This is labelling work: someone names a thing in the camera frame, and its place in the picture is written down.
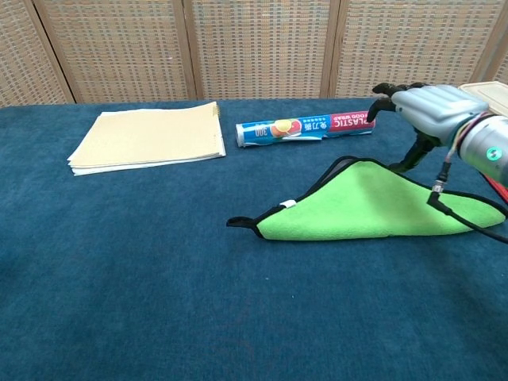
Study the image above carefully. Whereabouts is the right silver and black robot hand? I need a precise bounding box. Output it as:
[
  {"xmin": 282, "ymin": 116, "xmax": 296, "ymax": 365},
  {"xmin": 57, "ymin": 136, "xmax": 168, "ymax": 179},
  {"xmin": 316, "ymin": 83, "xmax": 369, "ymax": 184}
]
[{"xmin": 366, "ymin": 82, "xmax": 490, "ymax": 174}]

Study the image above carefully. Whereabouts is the grey and green cloth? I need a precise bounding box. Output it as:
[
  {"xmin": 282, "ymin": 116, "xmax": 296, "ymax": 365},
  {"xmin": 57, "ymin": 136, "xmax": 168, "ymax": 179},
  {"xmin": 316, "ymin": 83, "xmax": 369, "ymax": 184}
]
[{"xmin": 225, "ymin": 156, "xmax": 507, "ymax": 242}]

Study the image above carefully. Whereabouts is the beige plastic lidded container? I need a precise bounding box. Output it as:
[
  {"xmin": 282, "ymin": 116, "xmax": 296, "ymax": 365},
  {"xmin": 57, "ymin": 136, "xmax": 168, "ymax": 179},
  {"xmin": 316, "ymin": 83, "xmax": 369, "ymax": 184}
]
[{"xmin": 458, "ymin": 81, "xmax": 508, "ymax": 117}]

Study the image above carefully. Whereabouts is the red folder with white paper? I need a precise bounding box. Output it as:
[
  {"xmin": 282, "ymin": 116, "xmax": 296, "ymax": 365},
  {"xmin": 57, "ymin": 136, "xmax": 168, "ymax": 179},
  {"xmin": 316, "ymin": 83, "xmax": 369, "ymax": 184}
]
[{"xmin": 480, "ymin": 172, "xmax": 508, "ymax": 203}]

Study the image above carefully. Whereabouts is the plastic wrap roll box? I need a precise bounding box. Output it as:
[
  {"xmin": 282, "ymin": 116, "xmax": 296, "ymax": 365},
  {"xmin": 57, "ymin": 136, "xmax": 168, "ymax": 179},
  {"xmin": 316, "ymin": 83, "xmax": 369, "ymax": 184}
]
[{"xmin": 235, "ymin": 110, "xmax": 377, "ymax": 149}]

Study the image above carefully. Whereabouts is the woven wooden folding screen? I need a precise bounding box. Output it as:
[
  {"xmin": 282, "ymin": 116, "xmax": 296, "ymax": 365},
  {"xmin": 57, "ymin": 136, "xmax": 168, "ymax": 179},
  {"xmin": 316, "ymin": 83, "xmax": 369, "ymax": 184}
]
[{"xmin": 0, "ymin": 0, "xmax": 508, "ymax": 108}]

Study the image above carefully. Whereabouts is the cream spiral-bound notebook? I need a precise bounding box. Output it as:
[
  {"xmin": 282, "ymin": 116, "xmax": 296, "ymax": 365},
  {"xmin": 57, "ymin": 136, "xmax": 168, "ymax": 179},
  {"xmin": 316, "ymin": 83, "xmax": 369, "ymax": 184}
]
[{"xmin": 67, "ymin": 101, "xmax": 227, "ymax": 177}]

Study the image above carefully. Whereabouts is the blue table cloth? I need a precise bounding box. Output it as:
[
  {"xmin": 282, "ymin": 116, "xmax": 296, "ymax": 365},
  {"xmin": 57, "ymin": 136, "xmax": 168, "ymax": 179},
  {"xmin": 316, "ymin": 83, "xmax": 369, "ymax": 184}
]
[{"xmin": 0, "ymin": 94, "xmax": 508, "ymax": 381}]

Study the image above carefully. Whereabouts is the black cable with plug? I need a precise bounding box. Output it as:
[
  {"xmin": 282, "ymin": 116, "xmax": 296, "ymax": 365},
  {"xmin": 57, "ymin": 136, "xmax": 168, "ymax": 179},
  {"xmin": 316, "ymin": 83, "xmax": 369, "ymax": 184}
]
[{"xmin": 426, "ymin": 158, "xmax": 508, "ymax": 244}]

